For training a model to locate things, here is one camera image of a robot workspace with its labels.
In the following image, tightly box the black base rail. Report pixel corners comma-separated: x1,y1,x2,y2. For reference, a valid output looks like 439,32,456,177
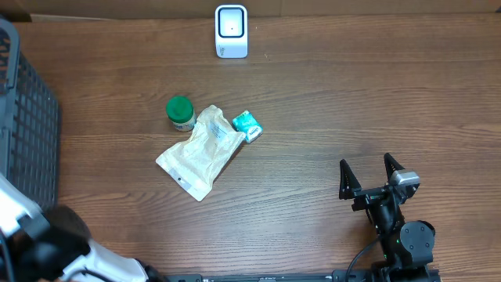
165,269,442,282

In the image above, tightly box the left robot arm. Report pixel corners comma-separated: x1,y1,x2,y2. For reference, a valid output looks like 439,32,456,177
1,176,166,282

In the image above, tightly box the grey plastic basket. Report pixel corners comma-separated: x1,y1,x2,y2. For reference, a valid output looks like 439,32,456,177
1,19,61,210

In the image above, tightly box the white barcode scanner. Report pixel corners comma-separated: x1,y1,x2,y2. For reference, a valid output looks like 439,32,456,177
214,4,248,59

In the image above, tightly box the green lid jar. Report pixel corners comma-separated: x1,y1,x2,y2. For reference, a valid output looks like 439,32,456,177
166,96,196,132

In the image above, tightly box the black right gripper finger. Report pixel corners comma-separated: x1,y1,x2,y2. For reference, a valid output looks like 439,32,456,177
384,153,405,180
339,159,362,199

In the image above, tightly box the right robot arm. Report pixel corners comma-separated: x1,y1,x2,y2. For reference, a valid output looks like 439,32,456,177
333,153,441,282

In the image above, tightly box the teal tissue pack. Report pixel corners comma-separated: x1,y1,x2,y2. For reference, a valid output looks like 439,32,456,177
232,110,263,143

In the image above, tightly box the beige paper pouch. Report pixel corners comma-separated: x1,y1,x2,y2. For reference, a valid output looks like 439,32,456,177
156,105,245,201

